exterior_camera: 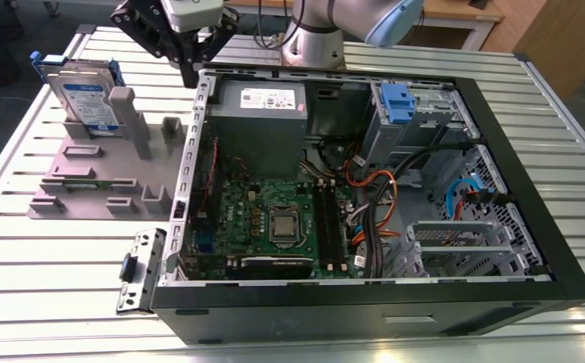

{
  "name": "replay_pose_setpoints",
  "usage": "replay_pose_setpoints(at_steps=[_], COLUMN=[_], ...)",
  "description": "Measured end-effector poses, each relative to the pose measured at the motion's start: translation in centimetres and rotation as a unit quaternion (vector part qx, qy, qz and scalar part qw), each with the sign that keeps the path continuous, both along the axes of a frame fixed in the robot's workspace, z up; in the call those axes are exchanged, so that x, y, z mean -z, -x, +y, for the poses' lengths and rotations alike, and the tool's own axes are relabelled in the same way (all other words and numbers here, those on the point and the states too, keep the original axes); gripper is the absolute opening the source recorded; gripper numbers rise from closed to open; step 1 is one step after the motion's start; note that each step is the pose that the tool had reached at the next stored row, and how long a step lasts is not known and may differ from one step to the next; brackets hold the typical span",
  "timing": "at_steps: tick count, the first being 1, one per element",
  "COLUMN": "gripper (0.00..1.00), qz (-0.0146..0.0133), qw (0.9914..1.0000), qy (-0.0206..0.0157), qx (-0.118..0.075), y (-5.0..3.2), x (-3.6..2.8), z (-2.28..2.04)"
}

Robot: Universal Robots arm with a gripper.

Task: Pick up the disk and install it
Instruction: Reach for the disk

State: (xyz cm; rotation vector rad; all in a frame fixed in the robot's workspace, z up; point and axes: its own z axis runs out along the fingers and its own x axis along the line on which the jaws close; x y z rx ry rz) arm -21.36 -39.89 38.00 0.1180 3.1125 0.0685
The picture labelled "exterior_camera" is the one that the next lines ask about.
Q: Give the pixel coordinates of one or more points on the green motherboard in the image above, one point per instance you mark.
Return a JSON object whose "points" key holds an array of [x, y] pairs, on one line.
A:
{"points": [[243, 242]]}

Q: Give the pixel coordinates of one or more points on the grey power supply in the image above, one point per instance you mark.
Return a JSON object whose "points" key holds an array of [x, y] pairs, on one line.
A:
{"points": [[256, 143]]}

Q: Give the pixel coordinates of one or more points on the black RAM slot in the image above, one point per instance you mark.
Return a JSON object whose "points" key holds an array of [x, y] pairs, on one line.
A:
{"points": [[323, 227], [337, 227]]}

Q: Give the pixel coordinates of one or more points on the green RAM stick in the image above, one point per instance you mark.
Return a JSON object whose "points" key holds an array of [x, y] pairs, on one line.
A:
{"points": [[90, 185]]}

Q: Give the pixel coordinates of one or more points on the metal disk bay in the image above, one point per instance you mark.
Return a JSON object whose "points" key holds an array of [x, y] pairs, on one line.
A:
{"points": [[463, 249]]}

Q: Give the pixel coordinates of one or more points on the black PC case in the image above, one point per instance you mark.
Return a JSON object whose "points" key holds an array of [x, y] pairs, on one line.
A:
{"points": [[322, 314]]}

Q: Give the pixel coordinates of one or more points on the hard disk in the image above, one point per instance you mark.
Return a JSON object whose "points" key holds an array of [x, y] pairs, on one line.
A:
{"points": [[87, 102]]}

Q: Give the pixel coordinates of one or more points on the wooden desk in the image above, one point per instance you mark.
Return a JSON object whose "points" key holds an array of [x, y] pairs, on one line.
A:
{"points": [[474, 13]]}

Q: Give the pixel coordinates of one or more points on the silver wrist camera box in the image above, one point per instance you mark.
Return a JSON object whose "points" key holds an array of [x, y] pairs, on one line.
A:
{"points": [[191, 15]]}

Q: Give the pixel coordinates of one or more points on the CPU socket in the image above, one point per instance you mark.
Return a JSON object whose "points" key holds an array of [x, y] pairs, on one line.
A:
{"points": [[287, 210]]}

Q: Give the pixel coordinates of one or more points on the brown cabinet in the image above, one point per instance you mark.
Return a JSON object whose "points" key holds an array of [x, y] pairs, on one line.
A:
{"points": [[560, 45]]}

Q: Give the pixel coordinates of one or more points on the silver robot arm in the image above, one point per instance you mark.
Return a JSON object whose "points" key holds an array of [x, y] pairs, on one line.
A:
{"points": [[311, 45]]}

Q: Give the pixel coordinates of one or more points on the grey parts rack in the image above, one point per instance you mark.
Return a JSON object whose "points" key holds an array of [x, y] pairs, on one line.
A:
{"points": [[100, 166]]}

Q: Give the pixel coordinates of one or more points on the metal optical drive cage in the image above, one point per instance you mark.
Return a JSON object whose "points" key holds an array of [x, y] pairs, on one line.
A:
{"points": [[423, 128]]}

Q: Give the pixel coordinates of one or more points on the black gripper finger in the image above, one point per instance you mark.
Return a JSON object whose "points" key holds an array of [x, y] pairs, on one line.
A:
{"points": [[135, 19], [223, 34]]}

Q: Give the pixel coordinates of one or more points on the silver CPU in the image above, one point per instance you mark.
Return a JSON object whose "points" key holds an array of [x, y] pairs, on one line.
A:
{"points": [[285, 226]]}

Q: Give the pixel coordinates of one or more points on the blue plastic drive latch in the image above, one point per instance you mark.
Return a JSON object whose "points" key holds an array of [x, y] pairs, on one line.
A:
{"points": [[395, 98]]}

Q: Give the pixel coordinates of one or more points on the metal slot retention bracket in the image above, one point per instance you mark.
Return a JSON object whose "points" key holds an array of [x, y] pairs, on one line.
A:
{"points": [[140, 264]]}

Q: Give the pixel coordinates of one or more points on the black graphics card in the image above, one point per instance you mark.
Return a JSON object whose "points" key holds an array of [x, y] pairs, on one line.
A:
{"points": [[271, 264]]}

